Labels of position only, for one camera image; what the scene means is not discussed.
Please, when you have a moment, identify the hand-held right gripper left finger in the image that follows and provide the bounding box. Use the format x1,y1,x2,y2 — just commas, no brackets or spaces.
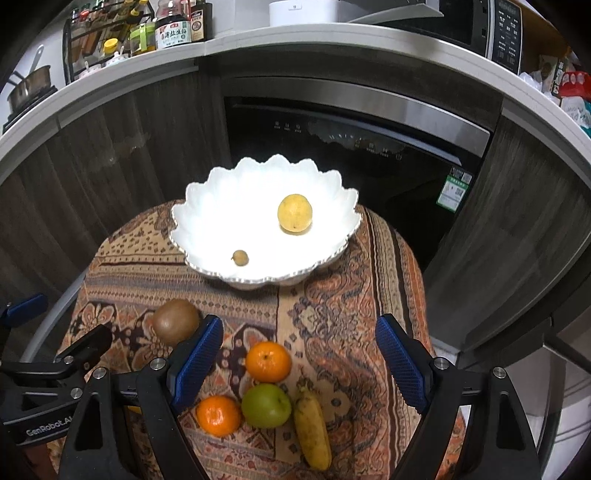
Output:
58,314,225,480

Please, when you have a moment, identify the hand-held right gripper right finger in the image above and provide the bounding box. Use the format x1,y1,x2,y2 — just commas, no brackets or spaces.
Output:
375,314,543,480

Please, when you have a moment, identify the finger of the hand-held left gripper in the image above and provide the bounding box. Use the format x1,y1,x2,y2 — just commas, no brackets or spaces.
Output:
0,293,49,330
54,324,114,371

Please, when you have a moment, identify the orange tangerine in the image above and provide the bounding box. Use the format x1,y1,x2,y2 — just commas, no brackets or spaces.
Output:
245,341,293,383
196,395,243,438

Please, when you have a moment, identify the green apple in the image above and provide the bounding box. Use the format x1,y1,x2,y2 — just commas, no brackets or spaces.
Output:
241,383,293,428

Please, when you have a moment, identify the small yellow banana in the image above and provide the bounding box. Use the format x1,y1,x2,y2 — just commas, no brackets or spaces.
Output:
294,388,332,472

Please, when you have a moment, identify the white scalloped bowl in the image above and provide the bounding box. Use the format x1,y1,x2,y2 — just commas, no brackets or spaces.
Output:
170,154,361,291

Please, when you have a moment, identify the patterned orange tablecloth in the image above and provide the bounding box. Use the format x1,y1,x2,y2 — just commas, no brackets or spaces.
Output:
46,198,467,480

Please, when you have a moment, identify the dark wood cabinet door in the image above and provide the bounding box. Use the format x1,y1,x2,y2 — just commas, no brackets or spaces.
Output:
422,115,591,356
0,62,232,324

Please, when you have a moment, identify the round yellow fruit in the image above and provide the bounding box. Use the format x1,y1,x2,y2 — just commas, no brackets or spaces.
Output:
277,194,314,232

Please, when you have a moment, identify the black built-in dishwasher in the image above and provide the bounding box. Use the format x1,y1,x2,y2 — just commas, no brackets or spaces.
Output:
223,76,492,278

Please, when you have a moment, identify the green white sticker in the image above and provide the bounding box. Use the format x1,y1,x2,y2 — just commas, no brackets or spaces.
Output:
436,166,474,210

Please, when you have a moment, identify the steel saucepan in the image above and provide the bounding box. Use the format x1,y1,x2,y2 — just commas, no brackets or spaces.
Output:
4,45,52,114

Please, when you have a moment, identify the green lid jar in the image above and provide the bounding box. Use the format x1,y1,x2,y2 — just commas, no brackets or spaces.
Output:
129,24,157,57

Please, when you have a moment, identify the large labelled sauce jar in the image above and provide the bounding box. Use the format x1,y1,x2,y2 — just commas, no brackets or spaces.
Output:
154,0,192,51

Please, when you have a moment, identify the pile of snack packets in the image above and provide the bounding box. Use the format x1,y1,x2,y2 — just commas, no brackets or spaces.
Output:
519,55,591,137

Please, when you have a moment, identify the dark sauce bottle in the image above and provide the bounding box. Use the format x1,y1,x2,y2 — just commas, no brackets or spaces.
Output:
190,0,213,43

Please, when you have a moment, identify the black microwave oven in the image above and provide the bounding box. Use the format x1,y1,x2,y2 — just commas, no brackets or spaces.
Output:
346,0,525,75

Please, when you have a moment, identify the white round appliance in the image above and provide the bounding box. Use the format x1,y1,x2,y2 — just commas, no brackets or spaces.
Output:
269,0,356,27

